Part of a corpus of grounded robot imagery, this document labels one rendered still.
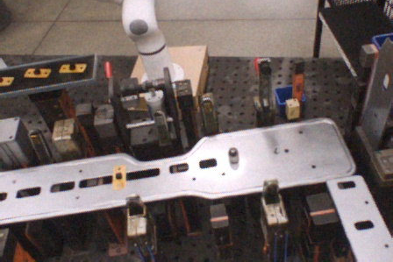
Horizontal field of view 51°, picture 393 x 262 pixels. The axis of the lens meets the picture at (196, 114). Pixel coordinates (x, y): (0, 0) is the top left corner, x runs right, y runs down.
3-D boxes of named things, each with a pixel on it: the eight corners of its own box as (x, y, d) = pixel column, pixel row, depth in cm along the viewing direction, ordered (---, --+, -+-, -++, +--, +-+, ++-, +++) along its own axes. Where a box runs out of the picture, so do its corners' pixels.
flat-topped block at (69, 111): (71, 172, 164) (24, 88, 131) (73, 156, 169) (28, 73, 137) (96, 167, 163) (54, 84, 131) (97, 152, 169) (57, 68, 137)
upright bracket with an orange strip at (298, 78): (289, 167, 152) (295, 63, 116) (288, 165, 153) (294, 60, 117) (296, 166, 152) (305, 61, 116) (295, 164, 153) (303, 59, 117)
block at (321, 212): (303, 274, 125) (309, 229, 105) (292, 240, 133) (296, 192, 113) (333, 269, 125) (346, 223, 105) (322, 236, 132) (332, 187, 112)
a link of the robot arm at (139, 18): (165, 33, 171) (149, -18, 153) (167, 62, 158) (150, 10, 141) (137, 39, 172) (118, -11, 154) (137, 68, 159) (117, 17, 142)
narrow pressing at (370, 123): (375, 156, 115) (403, 61, 91) (359, 126, 123) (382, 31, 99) (376, 156, 115) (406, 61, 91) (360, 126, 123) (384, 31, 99)
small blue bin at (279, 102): (278, 120, 169) (279, 104, 163) (273, 103, 176) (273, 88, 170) (304, 116, 169) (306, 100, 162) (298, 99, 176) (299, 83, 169)
